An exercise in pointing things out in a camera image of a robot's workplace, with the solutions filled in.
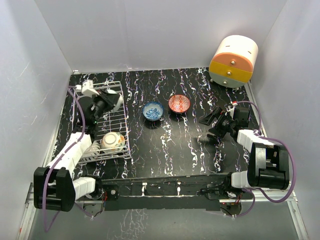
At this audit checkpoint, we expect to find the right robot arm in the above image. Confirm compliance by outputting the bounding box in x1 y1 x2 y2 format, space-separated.
199 106 290 199

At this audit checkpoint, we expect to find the white floral bowl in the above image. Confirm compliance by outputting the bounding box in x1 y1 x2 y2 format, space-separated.
100 131 126 154

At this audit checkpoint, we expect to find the blue patterned bowl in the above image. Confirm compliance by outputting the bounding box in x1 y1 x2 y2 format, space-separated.
142 101 164 121

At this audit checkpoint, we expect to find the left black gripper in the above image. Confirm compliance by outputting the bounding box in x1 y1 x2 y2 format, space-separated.
90 89 120 124

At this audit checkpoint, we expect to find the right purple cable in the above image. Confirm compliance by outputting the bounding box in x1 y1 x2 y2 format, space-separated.
234 100 298 218

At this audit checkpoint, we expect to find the red patterned bowl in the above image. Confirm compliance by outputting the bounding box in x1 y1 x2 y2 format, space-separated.
168 94 191 114

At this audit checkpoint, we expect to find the white wire dish rack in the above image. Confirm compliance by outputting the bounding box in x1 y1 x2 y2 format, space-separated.
77 81 131 164

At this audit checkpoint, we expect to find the white bowl orange rim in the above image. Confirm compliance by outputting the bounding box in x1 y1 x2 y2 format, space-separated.
82 140 101 158

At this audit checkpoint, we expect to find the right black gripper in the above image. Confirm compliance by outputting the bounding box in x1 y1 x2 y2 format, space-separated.
199 106 236 138

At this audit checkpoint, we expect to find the round pastel drawer cabinet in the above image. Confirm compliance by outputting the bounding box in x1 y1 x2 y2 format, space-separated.
208 35 259 89

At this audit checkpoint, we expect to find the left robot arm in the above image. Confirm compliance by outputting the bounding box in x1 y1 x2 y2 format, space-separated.
33 89 123 212

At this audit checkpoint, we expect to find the mint green bowl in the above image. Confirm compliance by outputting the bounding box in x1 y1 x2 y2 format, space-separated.
105 89 123 113

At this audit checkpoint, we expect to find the aluminium frame rail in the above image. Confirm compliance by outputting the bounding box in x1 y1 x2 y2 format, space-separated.
17 82 310 240

